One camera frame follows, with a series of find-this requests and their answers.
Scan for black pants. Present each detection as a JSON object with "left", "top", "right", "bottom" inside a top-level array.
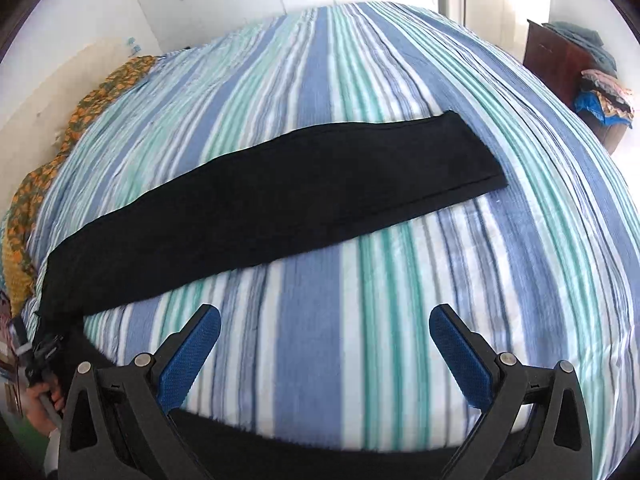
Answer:
[{"left": 39, "top": 112, "right": 506, "bottom": 326}]

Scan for person's left hand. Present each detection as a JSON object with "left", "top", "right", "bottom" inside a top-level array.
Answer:
[{"left": 25, "top": 376, "right": 65, "bottom": 437}]

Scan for orange floral blanket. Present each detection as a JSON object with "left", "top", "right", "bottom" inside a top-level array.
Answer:
[{"left": 1, "top": 55, "right": 158, "bottom": 316}]

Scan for beige headboard cushion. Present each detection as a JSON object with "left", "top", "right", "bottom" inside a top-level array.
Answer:
[{"left": 1, "top": 39, "right": 130, "bottom": 209}]

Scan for striped blue green bedsheet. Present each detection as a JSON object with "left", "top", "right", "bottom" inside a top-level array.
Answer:
[{"left": 24, "top": 2, "right": 639, "bottom": 479}]

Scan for pile of clothes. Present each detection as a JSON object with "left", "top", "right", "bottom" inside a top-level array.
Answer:
[{"left": 542, "top": 22, "right": 634, "bottom": 128}]

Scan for dark wooden cabinet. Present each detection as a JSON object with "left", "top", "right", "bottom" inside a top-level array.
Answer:
[{"left": 523, "top": 20, "right": 628, "bottom": 154}]

